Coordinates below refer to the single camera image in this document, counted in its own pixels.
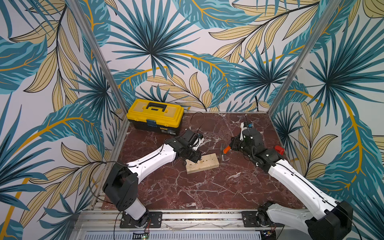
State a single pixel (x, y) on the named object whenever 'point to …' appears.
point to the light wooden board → (207, 162)
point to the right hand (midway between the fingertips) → (232, 138)
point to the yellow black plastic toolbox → (162, 117)
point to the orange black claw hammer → (225, 157)
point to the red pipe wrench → (279, 149)
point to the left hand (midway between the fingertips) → (197, 158)
